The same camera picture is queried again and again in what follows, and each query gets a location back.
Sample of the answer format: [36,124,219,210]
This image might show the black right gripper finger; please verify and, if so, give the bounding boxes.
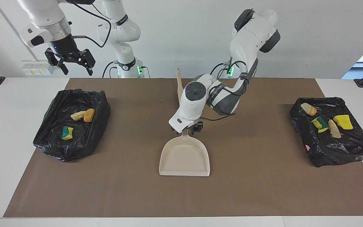
[78,49,96,76]
[44,48,69,75]

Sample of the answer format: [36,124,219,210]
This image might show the beige plastic dustpan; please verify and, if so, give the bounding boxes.
[159,129,210,177]

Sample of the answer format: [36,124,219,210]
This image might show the beige hand brush black bristles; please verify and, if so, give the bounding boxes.
[176,68,183,104]

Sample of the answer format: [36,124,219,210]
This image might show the brown bread roll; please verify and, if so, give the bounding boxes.
[84,108,95,123]

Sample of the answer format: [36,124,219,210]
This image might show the yellow sponge wedge green backing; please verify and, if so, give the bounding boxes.
[61,126,74,140]

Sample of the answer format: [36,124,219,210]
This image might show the green yellow sponge piece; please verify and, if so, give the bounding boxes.
[311,116,329,133]

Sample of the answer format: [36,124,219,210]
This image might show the pale torn bread chunk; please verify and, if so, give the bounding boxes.
[328,119,342,139]

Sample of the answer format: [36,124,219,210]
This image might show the notched yellow sponge piece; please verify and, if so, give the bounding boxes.
[333,114,354,130]

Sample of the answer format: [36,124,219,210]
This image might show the black bag lined bin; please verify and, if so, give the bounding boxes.
[32,89,111,163]

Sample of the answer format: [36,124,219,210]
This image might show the black bin with pink scrap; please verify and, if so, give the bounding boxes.
[289,97,363,168]

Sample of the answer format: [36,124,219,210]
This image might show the brown table mat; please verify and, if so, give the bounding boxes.
[3,78,363,218]

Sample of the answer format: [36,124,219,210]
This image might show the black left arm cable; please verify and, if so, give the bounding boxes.
[200,60,248,122]

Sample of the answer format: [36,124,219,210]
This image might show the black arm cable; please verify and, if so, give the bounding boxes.
[69,0,112,48]
[200,60,248,122]

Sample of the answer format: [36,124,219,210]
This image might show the white wall socket box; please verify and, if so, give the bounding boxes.
[21,60,56,76]

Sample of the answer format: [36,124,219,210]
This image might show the black base power cable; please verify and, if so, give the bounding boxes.
[102,61,119,78]
[209,62,232,79]

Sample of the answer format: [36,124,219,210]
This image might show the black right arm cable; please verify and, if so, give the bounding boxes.
[69,0,112,48]

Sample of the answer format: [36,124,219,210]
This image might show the white wall conduit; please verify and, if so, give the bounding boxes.
[0,0,40,62]

